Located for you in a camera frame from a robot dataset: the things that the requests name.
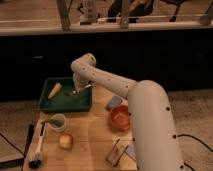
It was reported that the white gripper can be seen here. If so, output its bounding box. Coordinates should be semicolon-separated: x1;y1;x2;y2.
73;73;90;90

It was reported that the silver metal fork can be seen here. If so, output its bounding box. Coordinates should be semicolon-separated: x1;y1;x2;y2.
66;83;93;97

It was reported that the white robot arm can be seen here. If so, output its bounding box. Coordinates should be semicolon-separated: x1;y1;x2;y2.
71;53;185;171

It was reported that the green plastic tray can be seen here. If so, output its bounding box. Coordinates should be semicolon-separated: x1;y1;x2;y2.
38;77;92;113

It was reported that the yellow corn cob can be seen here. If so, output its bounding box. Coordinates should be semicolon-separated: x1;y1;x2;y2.
48;82;62;99

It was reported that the blue sponge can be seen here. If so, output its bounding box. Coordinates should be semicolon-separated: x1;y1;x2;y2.
106;96;123;110

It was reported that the green vegetable in cup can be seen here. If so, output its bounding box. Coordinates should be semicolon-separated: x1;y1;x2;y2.
41;119;63;127

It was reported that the orange plastic bowl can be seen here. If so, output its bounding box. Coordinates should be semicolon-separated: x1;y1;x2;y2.
109;105;130;131

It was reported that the red yellow apple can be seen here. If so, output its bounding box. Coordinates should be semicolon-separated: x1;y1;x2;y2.
58;133;73;150

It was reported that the wooden block box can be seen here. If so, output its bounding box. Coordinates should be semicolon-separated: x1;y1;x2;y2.
105;140;127;167

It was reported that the blue grey cloth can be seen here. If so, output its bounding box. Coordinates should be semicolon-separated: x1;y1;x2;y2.
126;144;135;160

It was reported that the wooden railing post left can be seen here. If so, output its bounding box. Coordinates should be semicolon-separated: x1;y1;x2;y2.
56;0;70;31

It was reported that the wooden railing post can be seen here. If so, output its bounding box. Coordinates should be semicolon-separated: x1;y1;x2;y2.
56;0;70;31
120;0;130;29

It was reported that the wooden railing post middle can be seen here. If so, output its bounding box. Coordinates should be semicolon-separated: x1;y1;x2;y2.
120;0;130;29

